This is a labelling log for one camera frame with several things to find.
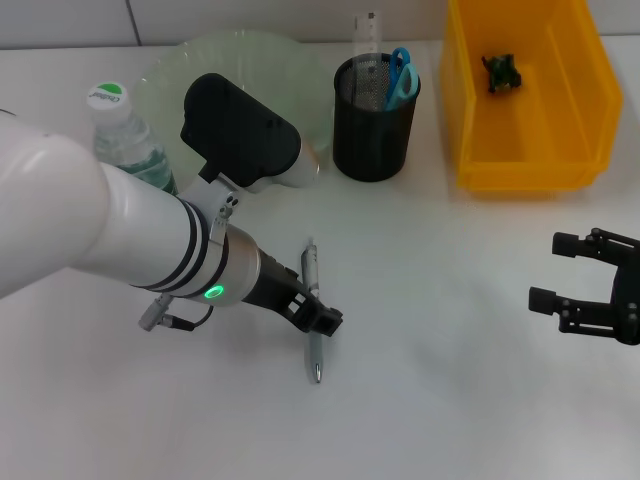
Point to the blue scissors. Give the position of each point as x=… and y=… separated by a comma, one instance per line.
x=402, y=80

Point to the green plastic wrapper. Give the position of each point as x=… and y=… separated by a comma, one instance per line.
x=502, y=72

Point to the green glass fruit plate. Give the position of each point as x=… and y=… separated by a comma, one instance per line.
x=280, y=70

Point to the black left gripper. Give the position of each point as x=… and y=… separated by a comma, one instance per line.
x=277, y=290

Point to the black mesh pen holder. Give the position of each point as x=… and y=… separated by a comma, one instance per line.
x=372, y=145

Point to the white silver ballpoint pen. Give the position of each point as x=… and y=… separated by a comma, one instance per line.
x=316, y=360

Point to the clear green-label water bottle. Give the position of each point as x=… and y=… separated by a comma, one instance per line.
x=107, y=100

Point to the clear plastic ruler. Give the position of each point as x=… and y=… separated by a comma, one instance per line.
x=367, y=35

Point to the yellow plastic bin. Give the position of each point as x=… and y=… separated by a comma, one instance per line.
x=530, y=170

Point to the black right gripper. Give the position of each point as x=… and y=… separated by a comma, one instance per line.
x=630, y=305

